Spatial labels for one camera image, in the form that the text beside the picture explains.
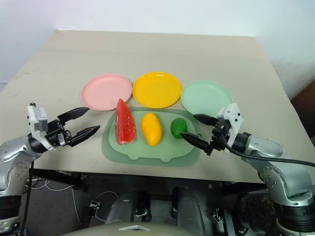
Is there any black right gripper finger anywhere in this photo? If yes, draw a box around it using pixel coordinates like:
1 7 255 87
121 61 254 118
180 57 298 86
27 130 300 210
192 113 219 126
180 132 210 151

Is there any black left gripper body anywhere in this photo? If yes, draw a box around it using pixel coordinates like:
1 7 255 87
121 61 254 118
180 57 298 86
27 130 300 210
45 118 72 148

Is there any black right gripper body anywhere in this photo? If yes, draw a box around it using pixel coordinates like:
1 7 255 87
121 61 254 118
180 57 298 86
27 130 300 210
205 118 232 156

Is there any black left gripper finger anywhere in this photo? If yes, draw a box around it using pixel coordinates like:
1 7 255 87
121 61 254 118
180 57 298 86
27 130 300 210
57 107 90 124
66 125 101 148

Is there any light green plate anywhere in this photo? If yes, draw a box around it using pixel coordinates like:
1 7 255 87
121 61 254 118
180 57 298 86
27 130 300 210
180 79 233 116

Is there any round green fruit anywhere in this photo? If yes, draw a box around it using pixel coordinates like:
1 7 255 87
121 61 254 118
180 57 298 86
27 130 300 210
170 118 189 140

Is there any pink plate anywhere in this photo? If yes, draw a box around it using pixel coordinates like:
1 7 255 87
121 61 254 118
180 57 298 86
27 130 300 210
80 73 133 112

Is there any yellow plate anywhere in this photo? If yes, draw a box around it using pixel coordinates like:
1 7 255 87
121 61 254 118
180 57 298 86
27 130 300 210
132 71 183 110

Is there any translucent green mat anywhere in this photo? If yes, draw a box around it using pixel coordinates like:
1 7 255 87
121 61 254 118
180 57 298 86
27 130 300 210
101 106 201 168

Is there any light green cutting board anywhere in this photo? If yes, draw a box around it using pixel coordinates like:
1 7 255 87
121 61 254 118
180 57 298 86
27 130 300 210
109 110 204 160

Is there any red watermelon slice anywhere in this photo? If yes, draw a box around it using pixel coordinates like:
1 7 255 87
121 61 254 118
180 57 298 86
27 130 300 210
114 98 137 146

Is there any yellow mango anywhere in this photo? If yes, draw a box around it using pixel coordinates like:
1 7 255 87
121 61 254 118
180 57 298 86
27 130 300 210
140 112 163 147

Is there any dark rounded robot leg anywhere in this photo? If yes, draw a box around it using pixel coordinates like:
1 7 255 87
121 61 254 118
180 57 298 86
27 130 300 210
171 186 206 236
105 188 139 226

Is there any dark fuzzy round object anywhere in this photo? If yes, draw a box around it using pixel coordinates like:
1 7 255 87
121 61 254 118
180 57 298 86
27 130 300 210
237 192 276 232

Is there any brown wooden furniture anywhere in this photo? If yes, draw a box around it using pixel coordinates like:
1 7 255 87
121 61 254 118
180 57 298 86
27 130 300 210
289 78 315 149

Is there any beige robot torso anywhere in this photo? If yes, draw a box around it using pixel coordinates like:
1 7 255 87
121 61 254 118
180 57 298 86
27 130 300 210
60 222 219 236

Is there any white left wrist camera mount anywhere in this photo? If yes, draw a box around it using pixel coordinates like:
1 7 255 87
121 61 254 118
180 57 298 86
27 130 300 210
27 102 55 151

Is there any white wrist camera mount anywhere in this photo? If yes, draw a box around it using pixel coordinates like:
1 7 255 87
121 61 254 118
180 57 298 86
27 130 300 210
27 102 55 151
217 103 245 148

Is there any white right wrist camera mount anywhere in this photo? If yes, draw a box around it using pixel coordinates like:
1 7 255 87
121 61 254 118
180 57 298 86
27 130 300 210
217 103 245 148

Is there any black table frame bar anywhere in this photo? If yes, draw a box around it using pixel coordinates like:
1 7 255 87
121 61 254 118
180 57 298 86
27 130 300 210
31 168 90 193
220 181 268 197

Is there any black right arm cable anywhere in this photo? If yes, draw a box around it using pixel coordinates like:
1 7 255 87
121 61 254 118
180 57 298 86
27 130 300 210
224 142 315 168

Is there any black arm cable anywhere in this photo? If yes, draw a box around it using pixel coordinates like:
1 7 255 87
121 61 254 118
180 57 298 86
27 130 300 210
224 142 315 168
19 158 34 236

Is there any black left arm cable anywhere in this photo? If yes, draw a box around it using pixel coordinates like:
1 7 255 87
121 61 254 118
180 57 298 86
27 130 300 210
19 158 34 236

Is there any white floor cable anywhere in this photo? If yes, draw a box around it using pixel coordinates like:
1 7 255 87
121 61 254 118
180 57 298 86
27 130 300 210
31 178 82 225
94 191 119 222

